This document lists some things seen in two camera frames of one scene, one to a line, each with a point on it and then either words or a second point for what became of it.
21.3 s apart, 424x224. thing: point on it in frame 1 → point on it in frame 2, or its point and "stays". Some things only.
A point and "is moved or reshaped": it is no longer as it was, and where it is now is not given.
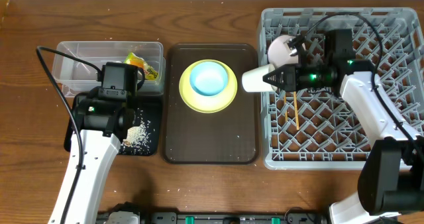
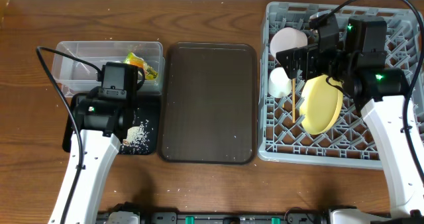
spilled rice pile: (138, 138) stays
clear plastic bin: (72, 76) stays
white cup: (252, 80) is moved or reshaped
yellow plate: (205, 104) → (320, 103)
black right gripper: (291, 78) → (309, 56)
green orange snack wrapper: (150, 73) stays
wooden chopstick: (296, 111) is moved or reshaped
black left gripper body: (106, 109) stays
